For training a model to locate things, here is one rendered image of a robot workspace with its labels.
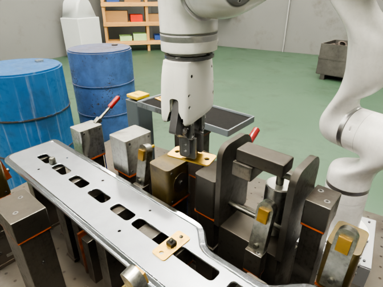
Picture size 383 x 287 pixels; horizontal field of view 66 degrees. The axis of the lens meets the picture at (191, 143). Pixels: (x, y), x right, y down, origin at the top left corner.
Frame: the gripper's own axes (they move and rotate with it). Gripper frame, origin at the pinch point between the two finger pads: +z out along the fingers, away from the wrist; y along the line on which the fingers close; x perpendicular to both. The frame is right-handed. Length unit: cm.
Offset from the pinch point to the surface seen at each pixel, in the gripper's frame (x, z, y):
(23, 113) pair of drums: -182, 54, -76
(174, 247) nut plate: -3.3, 24.6, 2.8
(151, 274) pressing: -3.8, 24.7, 10.4
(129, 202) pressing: -21.8, 24.9, -5.0
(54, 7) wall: -670, 11, -512
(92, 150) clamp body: -55, 27, -25
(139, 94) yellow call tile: -44, 10, -41
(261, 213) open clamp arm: 11.8, 17.1, -7.4
